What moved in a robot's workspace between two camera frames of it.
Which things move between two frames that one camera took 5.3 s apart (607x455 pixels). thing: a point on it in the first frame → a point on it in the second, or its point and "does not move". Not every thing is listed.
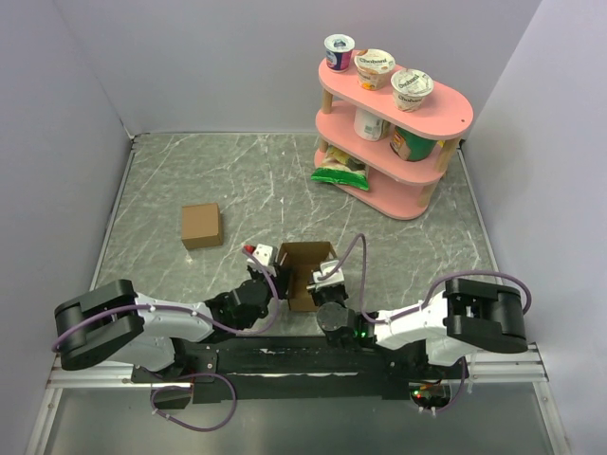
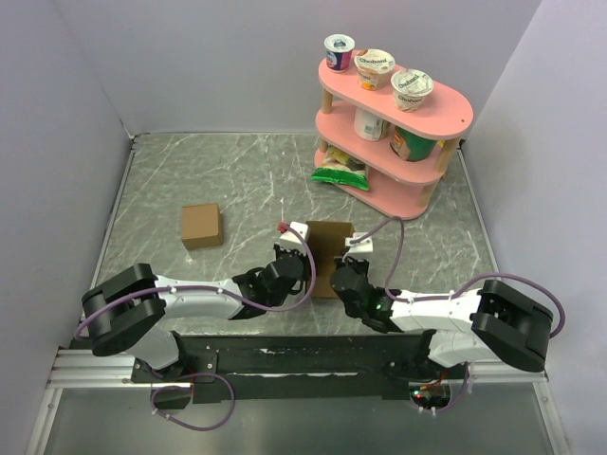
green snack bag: (340, 169) does not move
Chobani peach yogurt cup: (374, 67) does not move
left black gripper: (281, 281) → (280, 251)
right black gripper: (318, 290) → (348, 261)
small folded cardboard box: (201, 226) does not move
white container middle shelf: (369, 126) does not move
